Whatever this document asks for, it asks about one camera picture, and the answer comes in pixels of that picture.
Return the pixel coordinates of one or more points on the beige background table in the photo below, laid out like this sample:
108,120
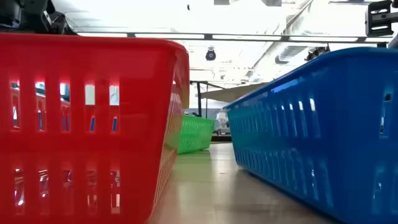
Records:
230,93

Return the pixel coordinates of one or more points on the black overhead camera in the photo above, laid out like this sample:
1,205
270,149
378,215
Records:
211,54

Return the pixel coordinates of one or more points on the green plastic slotted basket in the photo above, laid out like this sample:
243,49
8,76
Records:
196,137

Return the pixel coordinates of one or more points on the white background machine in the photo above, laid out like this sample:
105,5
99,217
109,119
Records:
222,123

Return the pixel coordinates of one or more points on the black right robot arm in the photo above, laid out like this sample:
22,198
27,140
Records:
315,52

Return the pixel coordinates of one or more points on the black metal background stand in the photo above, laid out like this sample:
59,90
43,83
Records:
199,99

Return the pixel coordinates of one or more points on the blue plastic slotted basket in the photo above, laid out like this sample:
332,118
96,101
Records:
342,124

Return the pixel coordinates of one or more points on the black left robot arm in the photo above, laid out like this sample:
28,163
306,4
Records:
28,15

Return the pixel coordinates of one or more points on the red plastic slotted basket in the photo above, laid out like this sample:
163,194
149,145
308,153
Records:
140,109

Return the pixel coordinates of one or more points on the black aluminium rig frame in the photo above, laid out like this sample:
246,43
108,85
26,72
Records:
284,38

